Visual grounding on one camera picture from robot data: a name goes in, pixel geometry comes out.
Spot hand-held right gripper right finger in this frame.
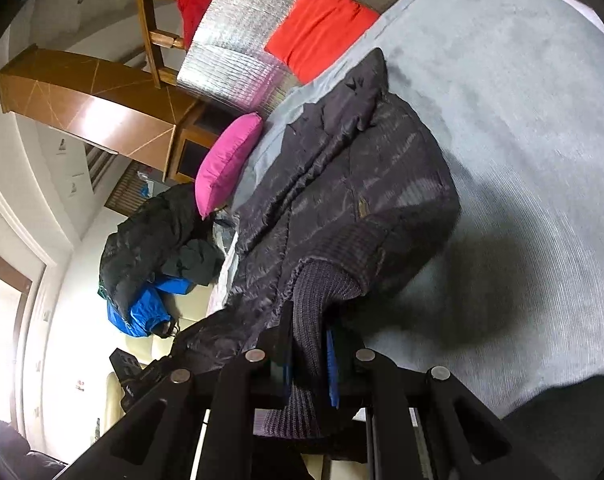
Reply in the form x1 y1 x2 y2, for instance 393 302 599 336
327 330 558 480

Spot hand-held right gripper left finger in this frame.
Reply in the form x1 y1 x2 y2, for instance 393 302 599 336
69 345 293 480

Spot dark quilted zip jacket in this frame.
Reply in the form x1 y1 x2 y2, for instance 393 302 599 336
169 47 460 441

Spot pile of dark clothes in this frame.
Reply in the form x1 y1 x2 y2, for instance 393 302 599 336
99 182 227 318

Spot blue jacket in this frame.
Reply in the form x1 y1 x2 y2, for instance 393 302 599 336
106 275 195 338

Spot cream sofa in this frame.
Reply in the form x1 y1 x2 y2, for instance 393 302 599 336
94 280 223 443

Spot dark cloth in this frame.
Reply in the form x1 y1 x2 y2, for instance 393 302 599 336
0 420 67 480

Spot wooden lattice panel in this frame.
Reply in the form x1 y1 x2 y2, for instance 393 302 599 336
104 167 153 211

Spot pink pillow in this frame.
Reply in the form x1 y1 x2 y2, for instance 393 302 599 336
195 112 263 220

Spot grey blanket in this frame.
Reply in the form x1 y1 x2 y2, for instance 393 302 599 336
209 0 604 421

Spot silver foil insulation mat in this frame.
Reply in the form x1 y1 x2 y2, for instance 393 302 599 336
177 0 413 116

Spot red pillow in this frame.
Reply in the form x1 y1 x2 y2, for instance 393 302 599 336
264 0 380 85

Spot wooden stair railing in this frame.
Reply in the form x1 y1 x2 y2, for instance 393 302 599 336
132 0 193 91

